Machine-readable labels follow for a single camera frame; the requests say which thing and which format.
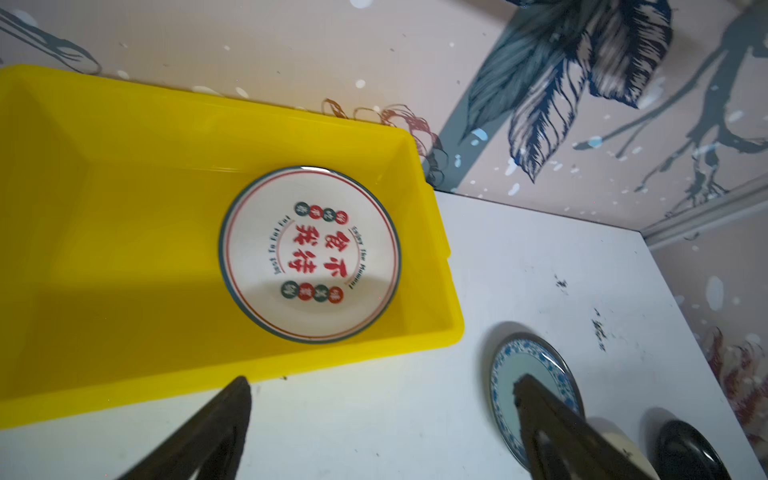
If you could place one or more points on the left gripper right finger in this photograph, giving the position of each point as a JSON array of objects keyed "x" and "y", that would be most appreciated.
[{"x": 561, "y": 445}]

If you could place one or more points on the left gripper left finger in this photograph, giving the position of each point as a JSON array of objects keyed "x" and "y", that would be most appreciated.
[{"x": 209, "y": 445}]

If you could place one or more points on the cream plate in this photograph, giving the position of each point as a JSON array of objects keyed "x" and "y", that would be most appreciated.
[{"x": 621, "y": 442}]

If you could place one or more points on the small teal patterned plate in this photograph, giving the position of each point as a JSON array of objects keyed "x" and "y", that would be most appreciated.
[{"x": 523, "y": 354}]

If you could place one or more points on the black plate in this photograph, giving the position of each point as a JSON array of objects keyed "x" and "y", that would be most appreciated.
[{"x": 682, "y": 452}]

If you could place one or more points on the white plate red chinese characters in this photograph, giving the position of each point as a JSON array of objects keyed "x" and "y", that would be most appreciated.
[{"x": 309, "y": 255}]

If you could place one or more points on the yellow plastic bin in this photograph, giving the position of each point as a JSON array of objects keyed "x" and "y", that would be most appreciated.
[{"x": 113, "y": 196}]

